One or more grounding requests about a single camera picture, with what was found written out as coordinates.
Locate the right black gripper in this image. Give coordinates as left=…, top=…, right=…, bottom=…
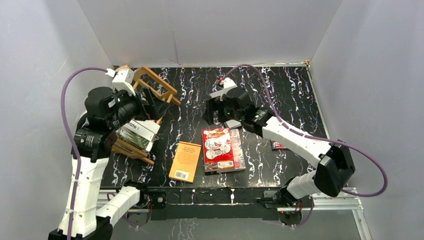
left=202, top=96, right=244, bottom=126

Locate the brown Decorate Furniture book box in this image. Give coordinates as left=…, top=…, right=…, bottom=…
left=121, top=119, right=160, bottom=142

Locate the grey book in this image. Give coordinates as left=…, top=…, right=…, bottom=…
left=224, top=119, right=242, bottom=130

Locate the white palm leaf book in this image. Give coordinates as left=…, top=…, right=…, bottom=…
left=116, top=129, right=153, bottom=153

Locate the floral patterned book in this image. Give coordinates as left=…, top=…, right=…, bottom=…
left=206, top=129, right=246, bottom=173

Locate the red comic treehouse book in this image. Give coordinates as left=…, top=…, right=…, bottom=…
left=202, top=128, right=235, bottom=173

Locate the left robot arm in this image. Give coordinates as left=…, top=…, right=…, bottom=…
left=48, top=86, right=170, bottom=240

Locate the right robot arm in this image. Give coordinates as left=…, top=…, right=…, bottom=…
left=203, top=87, right=356, bottom=207

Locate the wooden book rack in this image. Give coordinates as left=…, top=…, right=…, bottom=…
left=112, top=65, right=181, bottom=165

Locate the small orange card pack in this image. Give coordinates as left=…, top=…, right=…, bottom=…
left=115, top=64, right=131, bottom=72

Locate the orange paperback book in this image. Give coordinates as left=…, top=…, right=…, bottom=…
left=168, top=141, right=202, bottom=184

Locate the coloured marker pen pack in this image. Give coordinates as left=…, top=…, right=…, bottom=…
left=270, top=140, right=287, bottom=151

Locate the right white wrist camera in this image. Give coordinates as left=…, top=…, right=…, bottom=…
left=209, top=77, right=237, bottom=102

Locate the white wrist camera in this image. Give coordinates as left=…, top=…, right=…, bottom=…
left=209, top=77, right=237, bottom=102
left=105, top=67, right=136, bottom=97

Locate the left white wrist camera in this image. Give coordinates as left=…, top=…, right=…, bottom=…
left=105, top=67, right=136, bottom=97

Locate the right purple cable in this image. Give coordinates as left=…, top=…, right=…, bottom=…
left=223, top=64, right=388, bottom=228

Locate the aluminium front rail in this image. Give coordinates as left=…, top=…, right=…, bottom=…
left=66, top=187, right=364, bottom=220

